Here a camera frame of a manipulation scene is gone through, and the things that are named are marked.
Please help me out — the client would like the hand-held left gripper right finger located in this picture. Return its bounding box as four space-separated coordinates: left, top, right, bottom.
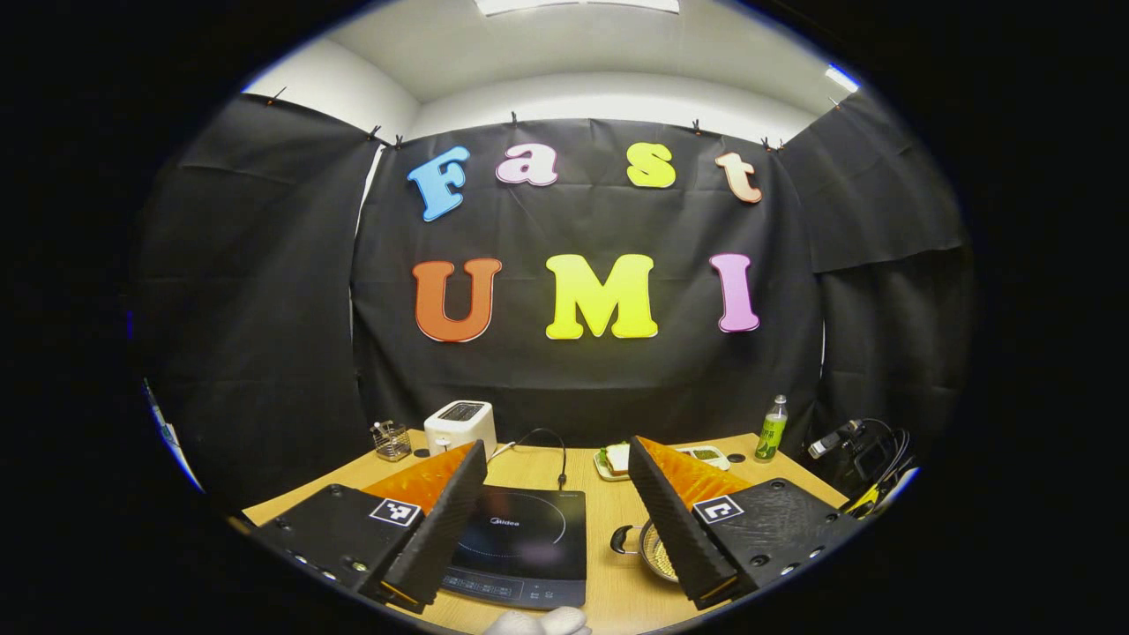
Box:
628 436 870 611

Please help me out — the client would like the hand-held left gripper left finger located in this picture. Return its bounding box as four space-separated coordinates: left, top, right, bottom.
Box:
250 439 489 616

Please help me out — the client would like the steel pot with black handles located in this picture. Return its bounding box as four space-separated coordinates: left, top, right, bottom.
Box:
610 519 680 585

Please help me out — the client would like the black induction cooktop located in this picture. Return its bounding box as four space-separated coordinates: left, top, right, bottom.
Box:
438 483 588 611

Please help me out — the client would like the pile of soybeans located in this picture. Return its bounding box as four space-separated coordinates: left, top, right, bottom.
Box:
651 529 680 581

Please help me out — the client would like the white divided dish with beans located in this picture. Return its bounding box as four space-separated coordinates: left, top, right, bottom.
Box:
675 445 731 471

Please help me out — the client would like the pale sandwich plate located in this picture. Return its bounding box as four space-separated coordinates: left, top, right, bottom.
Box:
594 441 636 482

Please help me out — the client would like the white toaster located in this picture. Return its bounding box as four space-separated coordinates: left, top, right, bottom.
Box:
423 400 497 459

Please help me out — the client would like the green drink bottle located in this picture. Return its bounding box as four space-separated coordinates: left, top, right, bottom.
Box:
755 395 789 464

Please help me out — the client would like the black backdrop cloth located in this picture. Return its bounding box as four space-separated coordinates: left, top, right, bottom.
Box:
132 88 976 512

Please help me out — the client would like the long ceiling light panel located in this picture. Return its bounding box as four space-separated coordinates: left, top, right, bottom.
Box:
476 0 680 16

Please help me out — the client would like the black power cable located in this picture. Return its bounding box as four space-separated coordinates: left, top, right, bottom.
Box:
512 428 567 491

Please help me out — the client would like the black device with cables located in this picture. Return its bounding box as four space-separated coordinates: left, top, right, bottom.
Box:
807 417 918 521

